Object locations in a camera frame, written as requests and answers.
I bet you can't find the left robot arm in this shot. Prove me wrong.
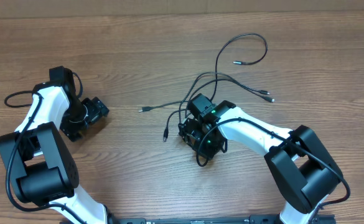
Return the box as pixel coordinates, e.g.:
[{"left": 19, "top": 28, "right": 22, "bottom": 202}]
[{"left": 0, "top": 66, "right": 117, "bottom": 223}]

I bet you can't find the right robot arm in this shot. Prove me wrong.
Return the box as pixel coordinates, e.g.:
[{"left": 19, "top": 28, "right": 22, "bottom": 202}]
[{"left": 179, "top": 94, "right": 343, "bottom": 223}]

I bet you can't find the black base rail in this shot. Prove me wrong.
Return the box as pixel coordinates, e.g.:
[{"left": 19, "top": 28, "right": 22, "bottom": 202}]
[{"left": 60, "top": 213, "right": 337, "bottom": 224}]

